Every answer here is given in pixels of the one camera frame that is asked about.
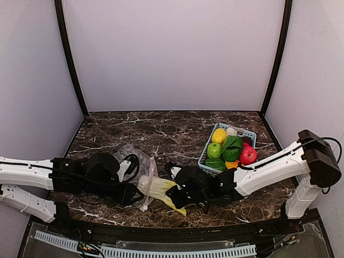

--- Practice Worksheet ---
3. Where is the clear zip top bag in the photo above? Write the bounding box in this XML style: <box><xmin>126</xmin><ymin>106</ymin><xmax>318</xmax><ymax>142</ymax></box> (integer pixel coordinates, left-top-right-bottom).
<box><xmin>114</xmin><ymin>144</ymin><xmax>158</xmax><ymax>212</ymax></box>

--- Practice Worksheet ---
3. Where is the yellow white napa cabbage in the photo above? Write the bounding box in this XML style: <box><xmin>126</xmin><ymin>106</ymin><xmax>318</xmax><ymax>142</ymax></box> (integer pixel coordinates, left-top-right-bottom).
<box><xmin>138</xmin><ymin>175</ymin><xmax>187</xmax><ymax>216</ymax></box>

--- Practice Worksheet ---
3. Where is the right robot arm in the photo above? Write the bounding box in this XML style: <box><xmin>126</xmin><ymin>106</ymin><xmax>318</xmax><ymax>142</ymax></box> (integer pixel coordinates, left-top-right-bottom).
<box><xmin>166</xmin><ymin>130</ymin><xmax>342</xmax><ymax>220</ymax></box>

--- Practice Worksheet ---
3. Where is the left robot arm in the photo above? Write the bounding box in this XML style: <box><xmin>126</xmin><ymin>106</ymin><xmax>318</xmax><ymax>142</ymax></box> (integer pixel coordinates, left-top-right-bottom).
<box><xmin>1</xmin><ymin>153</ymin><xmax>144</xmax><ymax>223</ymax></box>

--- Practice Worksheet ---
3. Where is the green bell pepper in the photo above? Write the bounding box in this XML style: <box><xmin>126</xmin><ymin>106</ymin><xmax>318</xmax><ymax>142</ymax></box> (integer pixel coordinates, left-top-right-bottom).
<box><xmin>204</xmin><ymin>158</ymin><xmax>226</xmax><ymax>171</ymax></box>

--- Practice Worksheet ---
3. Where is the orange yellow mango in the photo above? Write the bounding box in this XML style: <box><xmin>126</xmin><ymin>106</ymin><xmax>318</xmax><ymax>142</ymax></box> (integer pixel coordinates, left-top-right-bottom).
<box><xmin>225</xmin><ymin>160</ymin><xmax>244</xmax><ymax>170</ymax></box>

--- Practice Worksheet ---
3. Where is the green apple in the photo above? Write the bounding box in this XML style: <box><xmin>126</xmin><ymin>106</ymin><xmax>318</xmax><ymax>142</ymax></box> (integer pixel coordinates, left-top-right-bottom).
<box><xmin>207</xmin><ymin>142</ymin><xmax>222</xmax><ymax>159</ymax></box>

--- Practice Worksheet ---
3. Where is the green leafy vegetable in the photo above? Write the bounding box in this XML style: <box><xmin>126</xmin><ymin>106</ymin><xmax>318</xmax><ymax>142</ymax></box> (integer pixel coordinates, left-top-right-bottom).
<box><xmin>220</xmin><ymin>135</ymin><xmax>243</xmax><ymax>162</ymax></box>

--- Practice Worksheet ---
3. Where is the yellow lemon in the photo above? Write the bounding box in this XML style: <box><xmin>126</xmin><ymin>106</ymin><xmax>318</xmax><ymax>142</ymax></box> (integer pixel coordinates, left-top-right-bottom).
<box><xmin>211</xmin><ymin>128</ymin><xmax>227</xmax><ymax>145</ymax></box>

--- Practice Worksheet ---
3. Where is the red apple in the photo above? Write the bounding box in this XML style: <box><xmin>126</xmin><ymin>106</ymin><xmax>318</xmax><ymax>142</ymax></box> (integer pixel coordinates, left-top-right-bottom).
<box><xmin>239</xmin><ymin>142</ymin><xmax>257</xmax><ymax>165</ymax></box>

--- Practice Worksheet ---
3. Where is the white garlic bulb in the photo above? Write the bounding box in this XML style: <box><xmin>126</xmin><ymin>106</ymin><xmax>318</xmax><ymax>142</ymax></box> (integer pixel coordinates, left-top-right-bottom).
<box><xmin>226</xmin><ymin>127</ymin><xmax>238</xmax><ymax>137</ymax></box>

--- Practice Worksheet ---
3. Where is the light blue plastic basket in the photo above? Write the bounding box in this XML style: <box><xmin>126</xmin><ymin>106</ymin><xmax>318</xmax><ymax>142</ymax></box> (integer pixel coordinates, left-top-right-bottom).
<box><xmin>198</xmin><ymin>123</ymin><xmax>257</xmax><ymax>176</ymax></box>

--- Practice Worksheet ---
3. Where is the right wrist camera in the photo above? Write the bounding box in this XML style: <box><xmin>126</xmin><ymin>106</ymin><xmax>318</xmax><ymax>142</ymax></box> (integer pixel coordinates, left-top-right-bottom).
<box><xmin>164</xmin><ymin>162</ymin><xmax>183</xmax><ymax>180</ymax></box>

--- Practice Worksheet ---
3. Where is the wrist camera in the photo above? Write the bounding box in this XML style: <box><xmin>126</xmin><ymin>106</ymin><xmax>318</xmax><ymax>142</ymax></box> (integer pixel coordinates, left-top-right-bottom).
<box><xmin>164</xmin><ymin>162</ymin><xmax>183</xmax><ymax>180</ymax></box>
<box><xmin>117</xmin><ymin>154</ymin><xmax>140</xmax><ymax>183</ymax></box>

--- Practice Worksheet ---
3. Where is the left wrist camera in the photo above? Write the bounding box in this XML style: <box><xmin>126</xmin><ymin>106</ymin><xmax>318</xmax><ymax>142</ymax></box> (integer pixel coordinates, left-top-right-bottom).
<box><xmin>117</xmin><ymin>154</ymin><xmax>140</xmax><ymax>183</ymax></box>

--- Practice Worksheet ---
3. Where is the black front rail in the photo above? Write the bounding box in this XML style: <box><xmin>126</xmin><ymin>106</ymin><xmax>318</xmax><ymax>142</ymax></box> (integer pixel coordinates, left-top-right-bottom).
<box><xmin>45</xmin><ymin>209</ymin><xmax>320</xmax><ymax>249</ymax></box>

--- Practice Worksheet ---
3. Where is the white slotted cable duct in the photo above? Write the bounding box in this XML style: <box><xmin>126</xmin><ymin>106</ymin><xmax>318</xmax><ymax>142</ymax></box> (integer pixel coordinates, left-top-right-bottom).
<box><xmin>34</xmin><ymin>231</ymin><xmax>257</xmax><ymax>258</ymax></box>

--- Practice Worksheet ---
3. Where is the left black frame post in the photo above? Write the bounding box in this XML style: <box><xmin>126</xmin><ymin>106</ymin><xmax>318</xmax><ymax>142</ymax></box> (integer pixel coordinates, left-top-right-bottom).
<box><xmin>54</xmin><ymin>0</ymin><xmax>89</xmax><ymax>117</ymax></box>

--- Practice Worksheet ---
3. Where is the black frame post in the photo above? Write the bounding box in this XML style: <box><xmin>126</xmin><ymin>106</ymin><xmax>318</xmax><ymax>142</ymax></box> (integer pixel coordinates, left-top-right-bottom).
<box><xmin>54</xmin><ymin>0</ymin><xmax>89</xmax><ymax>117</ymax></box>
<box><xmin>260</xmin><ymin>0</ymin><xmax>293</xmax><ymax>117</ymax></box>

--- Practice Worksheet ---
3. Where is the right black frame post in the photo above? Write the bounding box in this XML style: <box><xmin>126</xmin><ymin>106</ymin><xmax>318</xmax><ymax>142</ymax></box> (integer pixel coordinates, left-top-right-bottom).
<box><xmin>260</xmin><ymin>0</ymin><xmax>293</xmax><ymax>117</ymax></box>

